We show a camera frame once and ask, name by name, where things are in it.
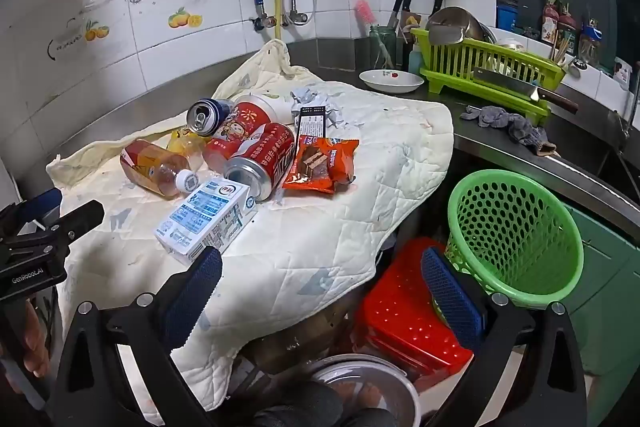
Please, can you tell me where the red plastic stool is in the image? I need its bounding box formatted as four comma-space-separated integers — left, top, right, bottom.
352, 237, 475, 388

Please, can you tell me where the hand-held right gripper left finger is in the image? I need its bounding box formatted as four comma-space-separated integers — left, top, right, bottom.
52, 247, 223, 427

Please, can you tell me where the dark knife holder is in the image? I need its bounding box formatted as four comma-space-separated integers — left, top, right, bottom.
398, 12, 418, 68

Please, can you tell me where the grey paper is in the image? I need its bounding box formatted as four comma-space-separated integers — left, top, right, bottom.
290, 87, 353, 130

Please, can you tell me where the blue container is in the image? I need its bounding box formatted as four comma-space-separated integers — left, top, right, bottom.
497, 0, 518, 32

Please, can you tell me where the red drink can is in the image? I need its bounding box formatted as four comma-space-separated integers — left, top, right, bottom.
223, 122, 297, 200

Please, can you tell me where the teal bottle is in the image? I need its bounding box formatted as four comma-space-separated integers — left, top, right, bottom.
407, 42, 426, 75

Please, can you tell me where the white blue milk carton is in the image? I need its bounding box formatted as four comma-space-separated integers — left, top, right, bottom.
153, 179, 258, 267

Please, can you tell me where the white plate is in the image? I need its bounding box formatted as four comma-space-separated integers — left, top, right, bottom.
359, 69, 426, 95

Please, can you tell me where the red cartoon plastic cup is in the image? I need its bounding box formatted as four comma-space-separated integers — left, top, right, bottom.
202, 96, 281, 172

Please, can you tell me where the metal pot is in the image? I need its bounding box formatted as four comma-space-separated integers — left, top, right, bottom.
305, 354, 421, 427

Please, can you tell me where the person's left hand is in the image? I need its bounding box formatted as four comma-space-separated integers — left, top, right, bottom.
17, 299, 53, 378

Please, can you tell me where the glass jar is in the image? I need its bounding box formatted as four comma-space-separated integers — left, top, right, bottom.
369, 24, 398, 70

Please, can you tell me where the plastic tea bottle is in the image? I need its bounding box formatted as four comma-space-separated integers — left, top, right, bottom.
120, 139, 201, 200

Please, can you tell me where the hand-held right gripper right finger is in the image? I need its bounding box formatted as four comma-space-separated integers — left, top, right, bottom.
421, 247, 588, 427

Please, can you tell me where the white plastic lid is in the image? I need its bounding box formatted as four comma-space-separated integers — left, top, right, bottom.
254, 94, 295, 125

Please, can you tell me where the grey rag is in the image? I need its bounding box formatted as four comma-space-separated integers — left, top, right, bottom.
461, 105, 557, 156

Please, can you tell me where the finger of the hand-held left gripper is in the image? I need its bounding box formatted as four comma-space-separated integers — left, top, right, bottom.
47, 200, 105, 252
15, 188, 63, 228

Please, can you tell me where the green perforated basket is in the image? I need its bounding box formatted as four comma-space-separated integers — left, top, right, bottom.
431, 169, 585, 310

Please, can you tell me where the cream quilted cloth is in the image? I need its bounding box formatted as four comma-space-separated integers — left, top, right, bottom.
46, 39, 455, 413

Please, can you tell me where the orange snack wrapper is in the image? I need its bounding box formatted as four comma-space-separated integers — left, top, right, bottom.
281, 134, 360, 194

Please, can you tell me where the metal water valve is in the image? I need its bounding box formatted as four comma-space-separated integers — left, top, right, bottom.
250, 0, 277, 32
282, 0, 310, 28

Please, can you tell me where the black label packet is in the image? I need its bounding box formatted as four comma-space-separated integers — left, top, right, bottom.
295, 104, 328, 142

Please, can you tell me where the green dish rack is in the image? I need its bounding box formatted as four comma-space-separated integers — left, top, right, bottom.
411, 27, 568, 126

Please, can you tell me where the pink bottle brush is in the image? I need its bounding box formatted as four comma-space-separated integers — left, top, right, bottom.
354, 0, 393, 68

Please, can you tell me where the blue drink can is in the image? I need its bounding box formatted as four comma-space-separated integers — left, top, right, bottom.
186, 98, 235, 138

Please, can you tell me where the metal bowl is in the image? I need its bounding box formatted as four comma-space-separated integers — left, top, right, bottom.
425, 6, 488, 45

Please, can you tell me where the cleaver with wooden handle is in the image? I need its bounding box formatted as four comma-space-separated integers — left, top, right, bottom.
472, 68, 580, 115

